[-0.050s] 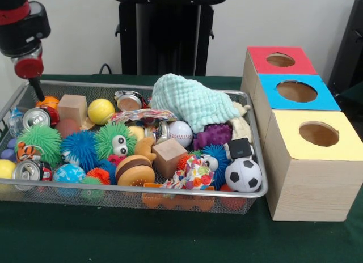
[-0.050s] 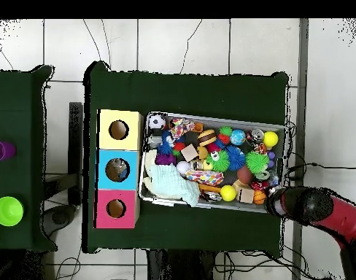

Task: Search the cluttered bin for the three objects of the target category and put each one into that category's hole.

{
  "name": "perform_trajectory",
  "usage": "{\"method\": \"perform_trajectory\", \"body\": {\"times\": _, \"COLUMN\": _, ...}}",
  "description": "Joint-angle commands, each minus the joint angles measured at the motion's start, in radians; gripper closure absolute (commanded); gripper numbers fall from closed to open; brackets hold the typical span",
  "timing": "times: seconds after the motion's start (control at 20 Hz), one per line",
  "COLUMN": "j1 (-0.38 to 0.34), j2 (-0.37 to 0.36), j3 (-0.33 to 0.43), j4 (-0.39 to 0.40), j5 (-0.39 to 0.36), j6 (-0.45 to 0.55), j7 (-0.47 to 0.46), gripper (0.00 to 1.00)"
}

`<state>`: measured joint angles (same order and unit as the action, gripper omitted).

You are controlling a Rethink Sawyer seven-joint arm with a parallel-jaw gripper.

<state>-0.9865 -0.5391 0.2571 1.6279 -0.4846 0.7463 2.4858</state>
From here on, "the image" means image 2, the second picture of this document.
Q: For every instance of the mint green cloth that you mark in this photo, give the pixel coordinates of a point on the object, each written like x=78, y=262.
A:
x=174, y=185

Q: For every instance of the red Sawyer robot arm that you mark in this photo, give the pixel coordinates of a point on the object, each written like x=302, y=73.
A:
x=306, y=204

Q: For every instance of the clear mesh bin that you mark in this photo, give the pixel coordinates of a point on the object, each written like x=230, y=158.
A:
x=144, y=195

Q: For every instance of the wooden box with three holes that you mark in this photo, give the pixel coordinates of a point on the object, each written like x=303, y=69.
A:
x=105, y=169

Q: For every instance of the brown burger toy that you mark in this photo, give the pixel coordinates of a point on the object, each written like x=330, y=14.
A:
x=207, y=137

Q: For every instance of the small soccer ball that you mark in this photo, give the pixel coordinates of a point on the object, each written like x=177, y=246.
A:
x=157, y=122

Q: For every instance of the green spiky ball with eyes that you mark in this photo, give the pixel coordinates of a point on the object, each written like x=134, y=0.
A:
x=219, y=161

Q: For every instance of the large blue spiky ball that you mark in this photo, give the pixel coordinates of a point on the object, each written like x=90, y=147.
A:
x=236, y=158

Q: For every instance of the small globe ball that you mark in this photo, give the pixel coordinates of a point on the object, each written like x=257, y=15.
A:
x=238, y=137

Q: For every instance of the plain yellow ball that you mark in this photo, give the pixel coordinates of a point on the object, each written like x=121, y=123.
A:
x=228, y=193

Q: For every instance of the small orange basketball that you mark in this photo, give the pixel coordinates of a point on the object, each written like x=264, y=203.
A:
x=259, y=197

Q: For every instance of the yellow smiley ball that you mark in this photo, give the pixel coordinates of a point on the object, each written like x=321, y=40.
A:
x=271, y=139

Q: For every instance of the purple cup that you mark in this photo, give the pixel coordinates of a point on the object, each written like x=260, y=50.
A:
x=0, y=150

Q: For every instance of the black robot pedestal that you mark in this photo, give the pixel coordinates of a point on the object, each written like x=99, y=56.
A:
x=178, y=268

